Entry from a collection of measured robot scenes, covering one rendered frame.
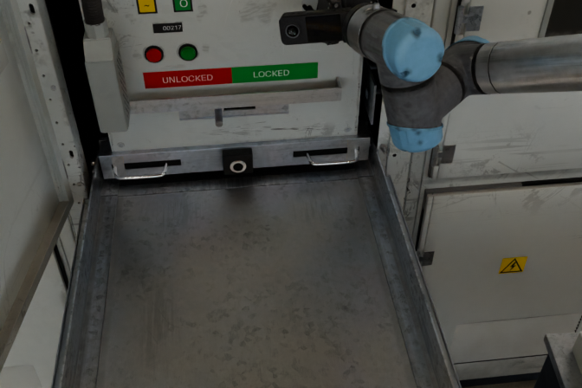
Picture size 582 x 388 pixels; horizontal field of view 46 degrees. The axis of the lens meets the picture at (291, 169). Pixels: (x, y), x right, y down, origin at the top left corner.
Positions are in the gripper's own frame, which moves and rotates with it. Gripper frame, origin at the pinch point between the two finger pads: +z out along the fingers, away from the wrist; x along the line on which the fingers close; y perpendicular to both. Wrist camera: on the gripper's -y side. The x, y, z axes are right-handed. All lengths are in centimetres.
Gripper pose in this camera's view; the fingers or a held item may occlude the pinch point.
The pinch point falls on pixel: (303, 4)
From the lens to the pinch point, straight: 120.5
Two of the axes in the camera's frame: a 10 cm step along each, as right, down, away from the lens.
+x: -0.9, -8.9, -4.6
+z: -3.6, -4.0, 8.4
